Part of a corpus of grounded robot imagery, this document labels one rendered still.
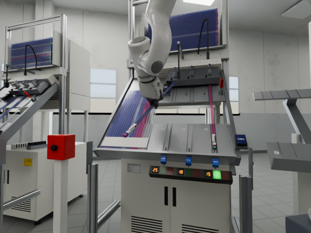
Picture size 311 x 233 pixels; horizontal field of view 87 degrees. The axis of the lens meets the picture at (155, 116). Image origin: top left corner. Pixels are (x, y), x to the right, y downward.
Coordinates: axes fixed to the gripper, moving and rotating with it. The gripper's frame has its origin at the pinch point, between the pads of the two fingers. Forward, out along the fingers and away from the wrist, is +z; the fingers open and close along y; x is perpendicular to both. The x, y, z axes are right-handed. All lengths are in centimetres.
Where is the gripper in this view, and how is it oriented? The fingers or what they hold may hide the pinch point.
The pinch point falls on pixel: (154, 104)
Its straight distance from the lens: 82.8
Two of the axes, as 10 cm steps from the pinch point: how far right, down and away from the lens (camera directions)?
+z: 1.8, 7.0, 6.9
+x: -4.4, 6.9, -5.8
